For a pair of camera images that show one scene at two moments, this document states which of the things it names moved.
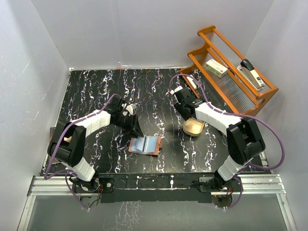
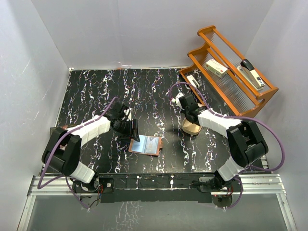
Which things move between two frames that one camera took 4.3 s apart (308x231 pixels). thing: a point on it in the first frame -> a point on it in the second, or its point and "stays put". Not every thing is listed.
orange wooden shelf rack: x=221 y=71 stays put
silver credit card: x=140 y=143 -> x=152 y=145
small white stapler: x=192 y=82 stays put
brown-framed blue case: x=146 y=144 stays put
